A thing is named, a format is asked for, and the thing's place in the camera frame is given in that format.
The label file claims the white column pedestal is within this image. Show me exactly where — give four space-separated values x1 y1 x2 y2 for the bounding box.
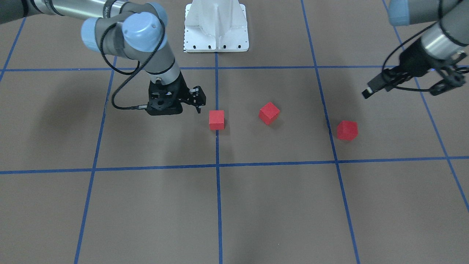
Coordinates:
183 0 250 52

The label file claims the red cube block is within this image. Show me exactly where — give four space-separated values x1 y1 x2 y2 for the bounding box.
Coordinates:
209 110 225 131
336 120 359 141
258 102 280 125

